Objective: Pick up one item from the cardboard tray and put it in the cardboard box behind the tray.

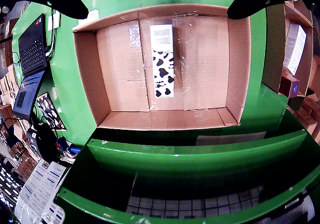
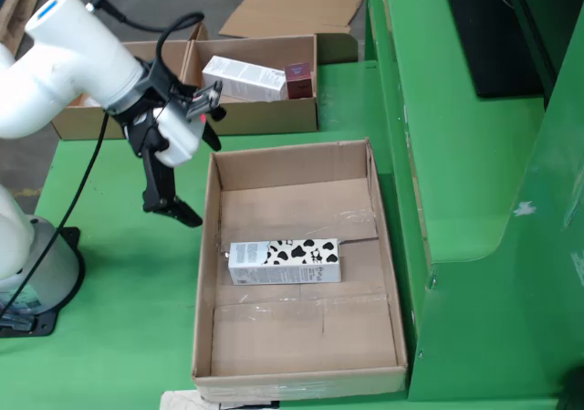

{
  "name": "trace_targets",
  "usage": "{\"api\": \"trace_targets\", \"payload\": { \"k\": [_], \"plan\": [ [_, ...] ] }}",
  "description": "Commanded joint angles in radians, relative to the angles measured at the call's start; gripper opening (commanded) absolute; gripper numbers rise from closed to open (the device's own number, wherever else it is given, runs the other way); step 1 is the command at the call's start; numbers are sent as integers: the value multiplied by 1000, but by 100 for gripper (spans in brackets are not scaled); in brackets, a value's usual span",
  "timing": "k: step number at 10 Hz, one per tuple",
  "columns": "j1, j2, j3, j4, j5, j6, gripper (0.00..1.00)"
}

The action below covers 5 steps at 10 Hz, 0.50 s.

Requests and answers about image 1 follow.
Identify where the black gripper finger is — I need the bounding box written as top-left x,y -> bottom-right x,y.
227,0 -> 320,20
0,0 -> 90,19

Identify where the cow print white carton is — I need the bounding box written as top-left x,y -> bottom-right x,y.
149,23 -> 175,99

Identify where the cardboard box with flap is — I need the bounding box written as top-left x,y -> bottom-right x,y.
261,0 -> 316,105

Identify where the long white product box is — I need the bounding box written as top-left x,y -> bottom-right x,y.
283,23 -> 308,76

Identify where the small maroon product box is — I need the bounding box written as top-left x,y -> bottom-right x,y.
278,74 -> 301,99

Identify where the large open cardboard tray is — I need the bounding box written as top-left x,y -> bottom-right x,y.
72,3 -> 252,131

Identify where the white socket block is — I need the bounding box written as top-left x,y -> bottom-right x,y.
47,11 -> 62,31

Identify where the white printed card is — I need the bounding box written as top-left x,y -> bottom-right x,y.
77,9 -> 100,26

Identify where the black laptop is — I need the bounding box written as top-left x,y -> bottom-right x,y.
11,13 -> 48,121

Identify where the black framed picture card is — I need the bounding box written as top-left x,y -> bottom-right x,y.
35,91 -> 68,132

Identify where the grey flat sheet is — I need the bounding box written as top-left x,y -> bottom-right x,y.
195,131 -> 268,147

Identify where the black rounded object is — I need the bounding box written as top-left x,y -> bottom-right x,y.
34,123 -> 60,163

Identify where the green metal shelf unit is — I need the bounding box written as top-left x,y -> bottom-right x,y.
53,109 -> 320,224

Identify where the white printed paper sheet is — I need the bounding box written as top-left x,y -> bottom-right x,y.
14,160 -> 67,217
41,201 -> 66,224

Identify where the white cable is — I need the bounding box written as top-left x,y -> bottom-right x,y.
44,9 -> 56,60

